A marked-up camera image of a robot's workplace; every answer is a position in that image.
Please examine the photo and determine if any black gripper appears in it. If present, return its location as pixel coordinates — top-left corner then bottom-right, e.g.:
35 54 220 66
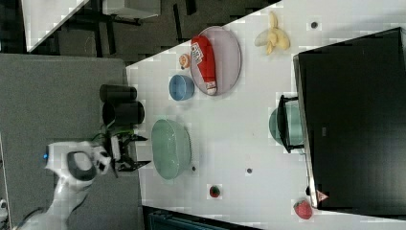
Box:
108 134 149 174

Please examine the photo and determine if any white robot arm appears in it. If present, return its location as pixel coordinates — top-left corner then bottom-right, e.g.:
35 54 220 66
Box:
12 141 115 230

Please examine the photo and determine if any small black pot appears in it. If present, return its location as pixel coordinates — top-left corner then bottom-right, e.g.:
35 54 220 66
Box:
100 84 137 103

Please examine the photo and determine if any blue bowl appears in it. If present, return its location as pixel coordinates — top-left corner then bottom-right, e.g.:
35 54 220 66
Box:
169 75 194 102

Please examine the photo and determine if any dark red strawberry toy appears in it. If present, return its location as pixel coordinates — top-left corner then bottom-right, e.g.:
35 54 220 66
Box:
210 186 220 197

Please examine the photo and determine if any orange slice toy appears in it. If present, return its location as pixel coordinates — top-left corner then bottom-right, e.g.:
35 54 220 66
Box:
179 54 191 69

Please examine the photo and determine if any red plush ketchup bottle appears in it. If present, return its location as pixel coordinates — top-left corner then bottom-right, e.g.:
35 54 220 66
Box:
191 35 217 95

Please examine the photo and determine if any grey round plate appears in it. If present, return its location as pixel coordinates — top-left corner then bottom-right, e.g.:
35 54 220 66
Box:
191 26 241 96

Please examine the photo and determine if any green plastic mug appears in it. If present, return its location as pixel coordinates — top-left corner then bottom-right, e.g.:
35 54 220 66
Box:
269 104 304 146

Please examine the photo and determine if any pink red strawberry toy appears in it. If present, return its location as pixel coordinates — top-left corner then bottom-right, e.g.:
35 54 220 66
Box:
293 199 312 219

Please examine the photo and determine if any peeled banana toy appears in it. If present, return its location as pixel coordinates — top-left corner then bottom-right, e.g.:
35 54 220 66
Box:
254 11 290 56

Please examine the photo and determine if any silver black toaster oven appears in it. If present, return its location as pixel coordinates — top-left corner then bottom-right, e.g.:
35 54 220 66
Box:
292 27 406 219

